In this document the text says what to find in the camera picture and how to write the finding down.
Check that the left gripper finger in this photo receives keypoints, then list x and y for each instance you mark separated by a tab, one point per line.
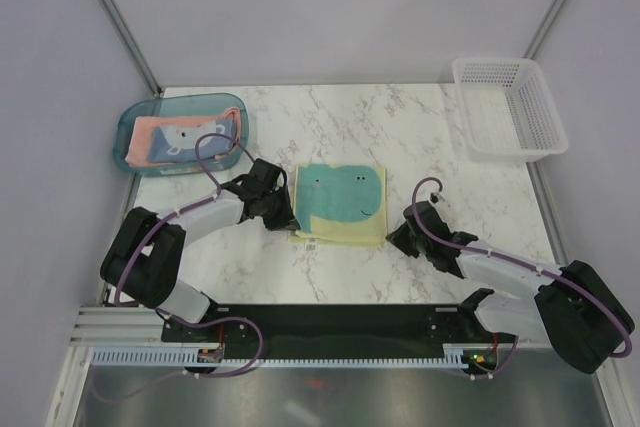
286	219
270	218

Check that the blue cloth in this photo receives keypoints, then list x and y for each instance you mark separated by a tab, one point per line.
176	144

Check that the aluminium corner post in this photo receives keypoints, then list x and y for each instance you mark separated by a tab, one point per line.
132	48
560	2

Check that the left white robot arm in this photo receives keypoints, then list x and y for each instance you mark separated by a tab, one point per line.
145	256

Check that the right aluminium corner post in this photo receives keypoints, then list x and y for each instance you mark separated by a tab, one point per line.
560	2

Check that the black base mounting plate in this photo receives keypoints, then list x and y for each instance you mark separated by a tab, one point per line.
361	331

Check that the yellow cloth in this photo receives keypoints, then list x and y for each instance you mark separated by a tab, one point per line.
370	232

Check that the teal transparent plastic bin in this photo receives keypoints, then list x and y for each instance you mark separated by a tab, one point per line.
190	105

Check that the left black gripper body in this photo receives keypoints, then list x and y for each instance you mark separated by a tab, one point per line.
272	201

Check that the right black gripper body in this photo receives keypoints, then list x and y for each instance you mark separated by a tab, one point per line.
425	247

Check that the white perforated plastic basket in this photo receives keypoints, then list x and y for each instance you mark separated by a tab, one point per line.
507	110

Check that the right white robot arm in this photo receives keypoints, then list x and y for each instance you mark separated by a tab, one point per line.
568	307

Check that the teal cloth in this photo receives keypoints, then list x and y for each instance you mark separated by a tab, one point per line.
345	193

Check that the pink towel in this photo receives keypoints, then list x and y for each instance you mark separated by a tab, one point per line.
144	125

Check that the white slotted cable duct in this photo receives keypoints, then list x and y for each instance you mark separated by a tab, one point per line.
193	357

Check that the left aluminium corner post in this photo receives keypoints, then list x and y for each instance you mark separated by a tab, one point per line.
132	48

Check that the aluminium extrusion rail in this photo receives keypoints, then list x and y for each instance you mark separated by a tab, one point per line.
112	325

